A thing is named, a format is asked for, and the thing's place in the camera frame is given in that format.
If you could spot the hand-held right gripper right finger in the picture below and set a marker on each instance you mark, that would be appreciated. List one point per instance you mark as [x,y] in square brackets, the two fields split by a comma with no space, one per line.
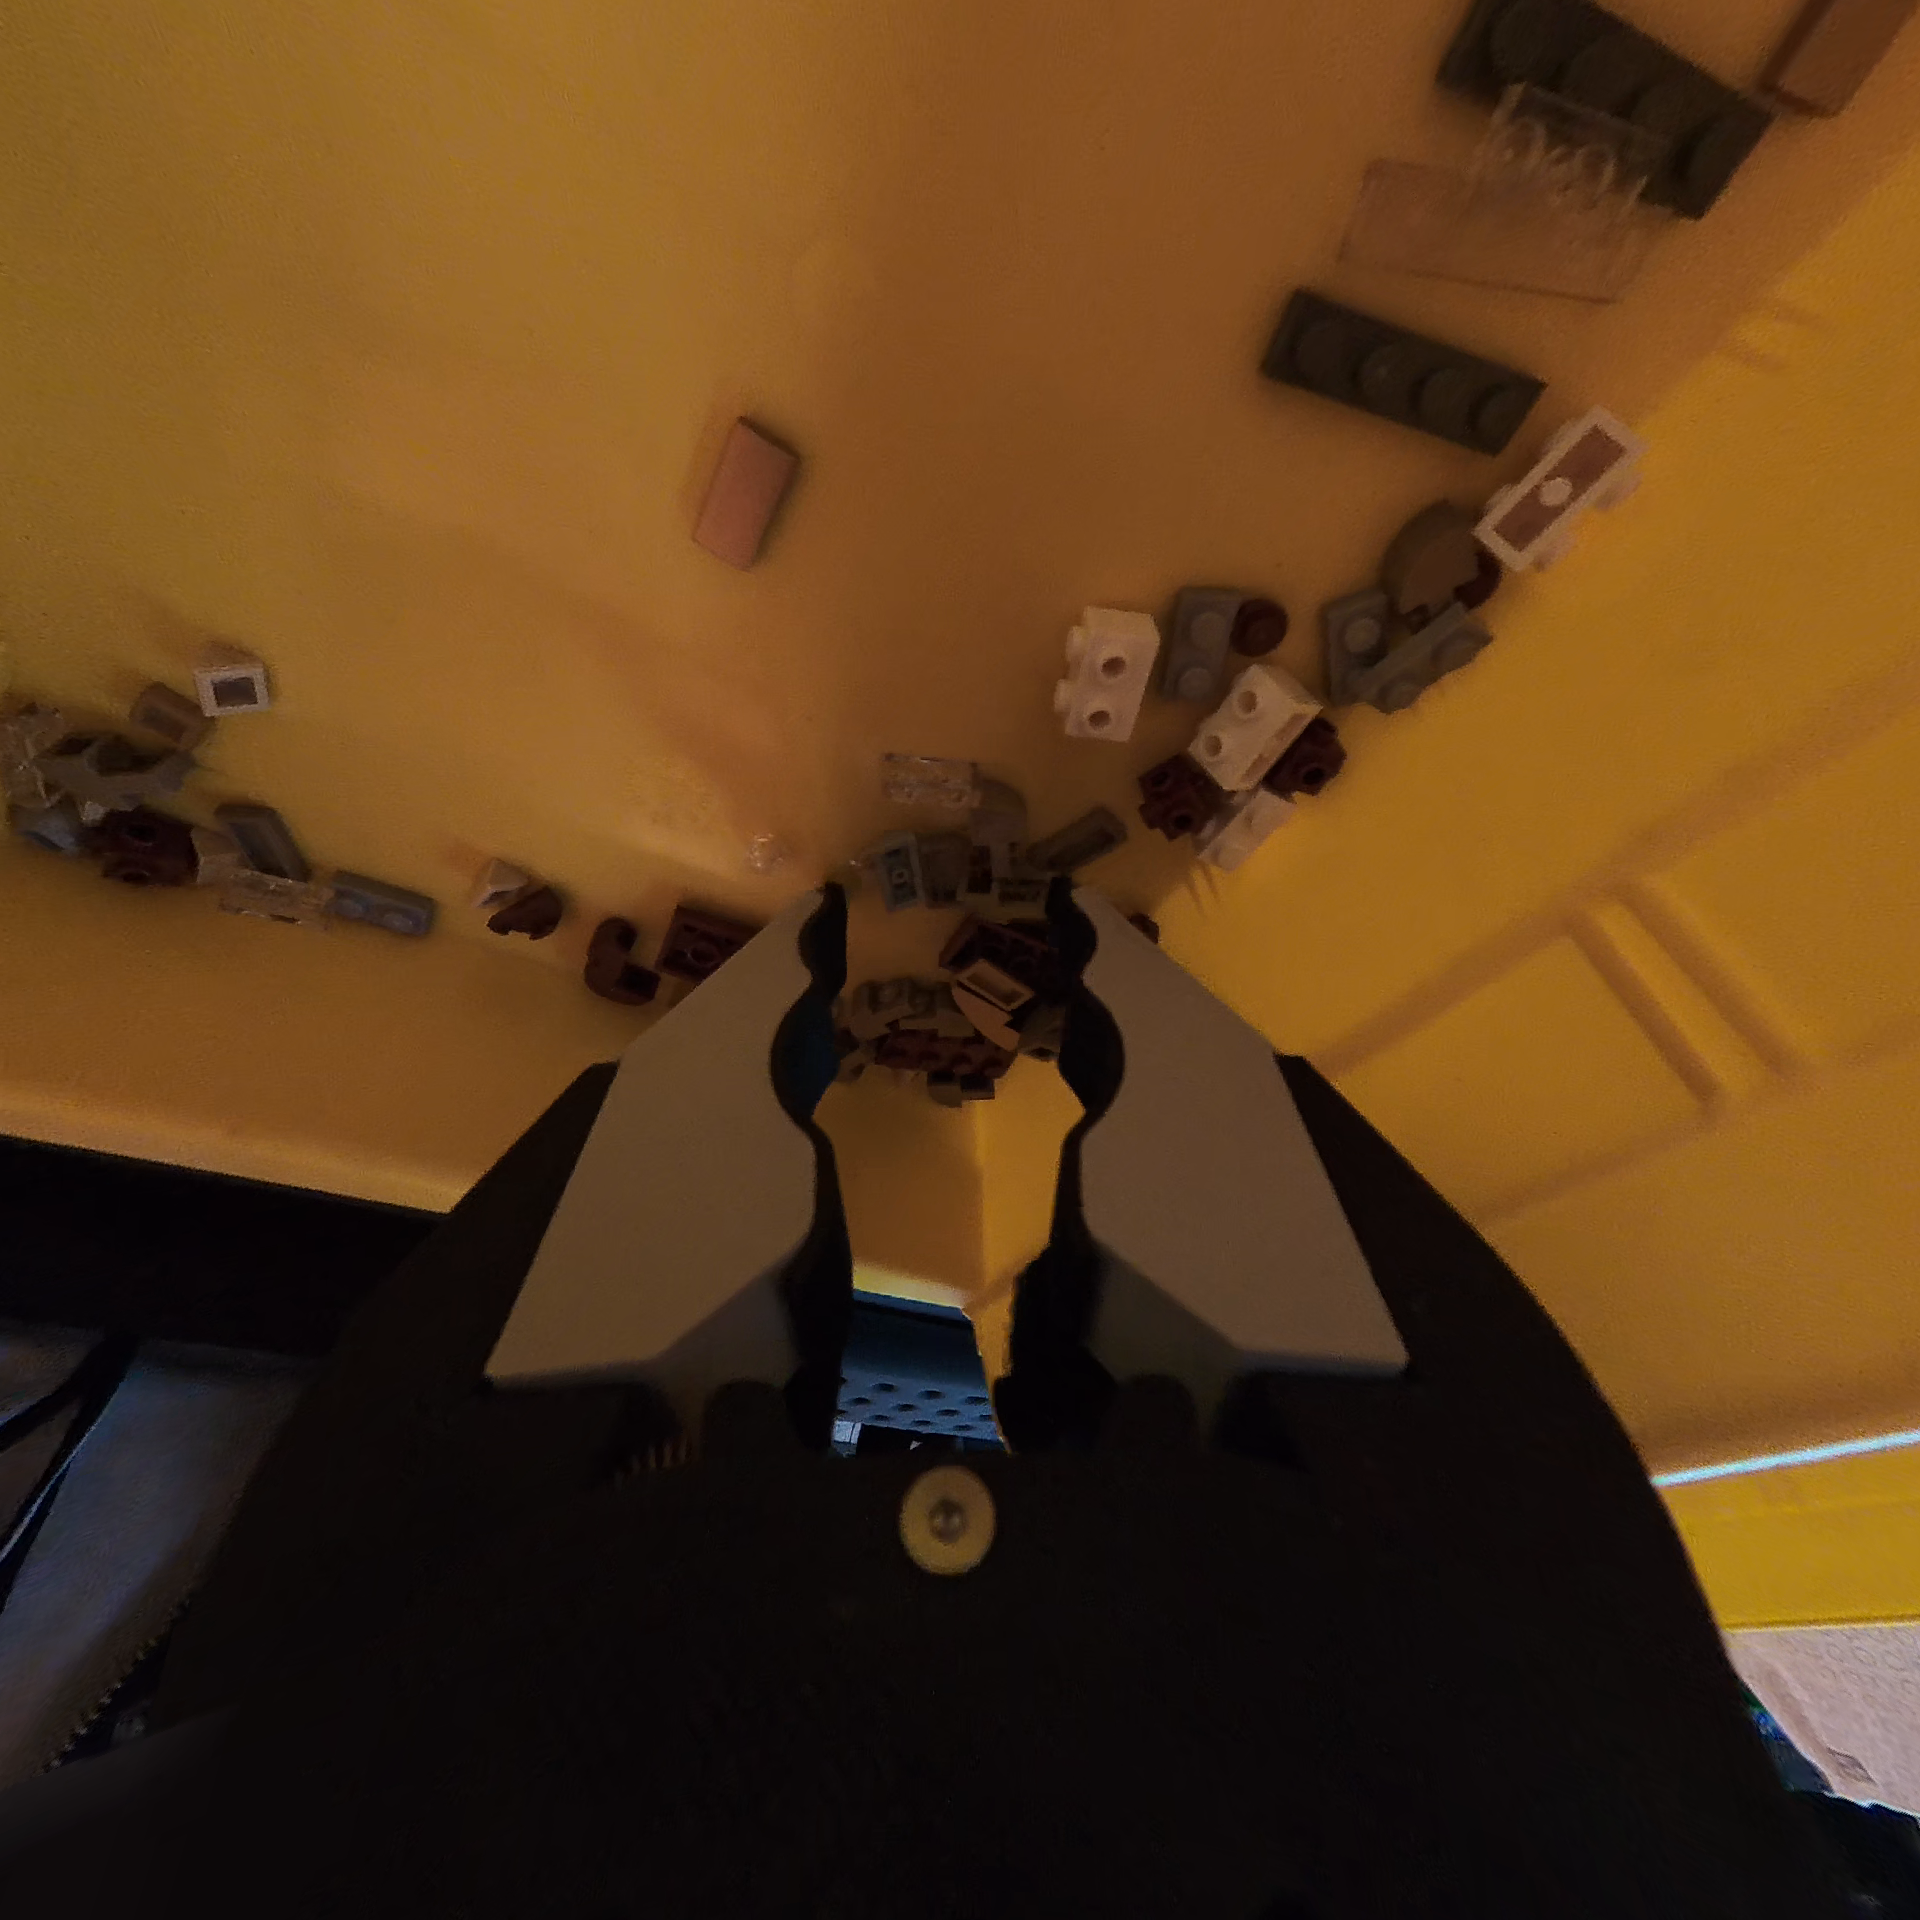
[1231,1230]

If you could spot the pile of toy building bricks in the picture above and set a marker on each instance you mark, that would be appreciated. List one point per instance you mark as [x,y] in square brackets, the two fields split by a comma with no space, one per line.
[1411,375]

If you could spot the white shirt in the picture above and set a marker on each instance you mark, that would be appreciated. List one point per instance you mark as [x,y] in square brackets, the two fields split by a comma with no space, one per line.
[165,1483]

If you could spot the yellow plastic storage bin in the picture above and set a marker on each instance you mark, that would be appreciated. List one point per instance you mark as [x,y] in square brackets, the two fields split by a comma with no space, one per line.
[1799,1545]
[451,375]

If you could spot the heap of white paper bags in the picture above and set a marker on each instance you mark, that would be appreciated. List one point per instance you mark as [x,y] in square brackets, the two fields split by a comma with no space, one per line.
[1844,1711]

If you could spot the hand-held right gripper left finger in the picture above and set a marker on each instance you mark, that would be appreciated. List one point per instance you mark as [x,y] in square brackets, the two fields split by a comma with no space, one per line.
[661,1230]

